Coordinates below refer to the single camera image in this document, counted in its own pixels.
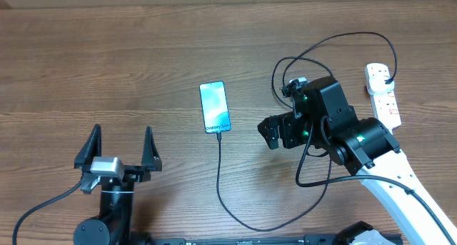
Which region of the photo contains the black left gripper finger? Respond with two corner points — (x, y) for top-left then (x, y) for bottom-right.
(141, 126), (162, 171)
(74, 124), (102, 169)

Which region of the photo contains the blue Galaxy smartphone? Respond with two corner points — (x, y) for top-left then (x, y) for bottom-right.
(199, 81), (231, 134)

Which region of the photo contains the black USB charging cable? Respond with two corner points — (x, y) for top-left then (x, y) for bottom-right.
(215, 31), (399, 233)

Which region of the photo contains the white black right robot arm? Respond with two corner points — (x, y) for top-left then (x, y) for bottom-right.
(258, 76), (456, 244)

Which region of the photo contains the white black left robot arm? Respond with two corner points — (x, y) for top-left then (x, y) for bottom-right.
(73, 124), (162, 245)

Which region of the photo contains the white charger plug adapter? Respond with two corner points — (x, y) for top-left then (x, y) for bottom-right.
(366, 76), (395, 95)

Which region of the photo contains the white power strip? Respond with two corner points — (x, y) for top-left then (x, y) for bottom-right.
(364, 62), (403, 132)

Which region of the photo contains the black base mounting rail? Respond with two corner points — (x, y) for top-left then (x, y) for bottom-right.
(146, 234), (336, 245)

